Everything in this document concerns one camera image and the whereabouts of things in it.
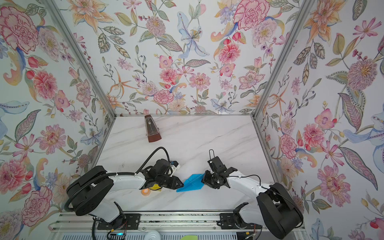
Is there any right back aluminium corner post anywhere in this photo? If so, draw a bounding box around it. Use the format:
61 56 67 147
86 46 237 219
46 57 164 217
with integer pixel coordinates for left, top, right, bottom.
252 0 314 120

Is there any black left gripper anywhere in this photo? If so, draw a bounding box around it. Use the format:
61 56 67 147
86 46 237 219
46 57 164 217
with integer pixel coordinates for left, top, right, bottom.
156 175 186 191

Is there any orange tape roll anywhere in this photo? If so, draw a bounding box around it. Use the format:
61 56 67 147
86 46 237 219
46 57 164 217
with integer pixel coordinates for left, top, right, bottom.
141 189 151 197

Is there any brown wooden metronome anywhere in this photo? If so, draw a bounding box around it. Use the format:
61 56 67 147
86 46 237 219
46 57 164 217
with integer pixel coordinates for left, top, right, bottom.
145 115 162 143

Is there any aluminium front rail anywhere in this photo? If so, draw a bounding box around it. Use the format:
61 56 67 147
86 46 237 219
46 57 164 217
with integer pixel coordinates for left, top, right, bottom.
49 211 267 232

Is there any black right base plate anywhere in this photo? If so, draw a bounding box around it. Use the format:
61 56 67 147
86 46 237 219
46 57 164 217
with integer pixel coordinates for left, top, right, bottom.
217 213 262 230

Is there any blue square paper sheet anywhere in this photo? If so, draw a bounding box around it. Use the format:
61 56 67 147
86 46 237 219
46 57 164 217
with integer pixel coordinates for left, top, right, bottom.
177 174 204 193

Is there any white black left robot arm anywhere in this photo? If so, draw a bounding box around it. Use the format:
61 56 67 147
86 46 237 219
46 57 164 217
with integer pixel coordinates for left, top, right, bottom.
64 159 184 223

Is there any yellow block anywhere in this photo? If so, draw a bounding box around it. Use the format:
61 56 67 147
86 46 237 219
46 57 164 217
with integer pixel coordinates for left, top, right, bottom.
149 184 163 191

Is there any aluminium corner post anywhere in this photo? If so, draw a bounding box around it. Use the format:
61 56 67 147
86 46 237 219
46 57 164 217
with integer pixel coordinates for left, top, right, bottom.
252 0 314 120
42 0 117 120

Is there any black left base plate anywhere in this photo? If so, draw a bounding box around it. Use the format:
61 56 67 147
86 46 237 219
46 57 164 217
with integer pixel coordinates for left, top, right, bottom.
97 214 141 231

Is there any left back aluminium corner post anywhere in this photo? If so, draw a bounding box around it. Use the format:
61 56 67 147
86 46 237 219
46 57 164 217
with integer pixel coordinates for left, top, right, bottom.
42 0 117 120

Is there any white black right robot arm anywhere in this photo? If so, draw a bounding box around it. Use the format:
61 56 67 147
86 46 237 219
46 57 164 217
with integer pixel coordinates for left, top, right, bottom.
202 157 304 240

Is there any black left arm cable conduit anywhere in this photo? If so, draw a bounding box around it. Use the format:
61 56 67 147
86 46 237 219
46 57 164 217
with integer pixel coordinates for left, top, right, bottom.
63 146 171 213

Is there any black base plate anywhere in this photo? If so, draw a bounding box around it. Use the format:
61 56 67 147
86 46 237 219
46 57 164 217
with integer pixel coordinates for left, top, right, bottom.
217 213 262 230
97 214 141 231

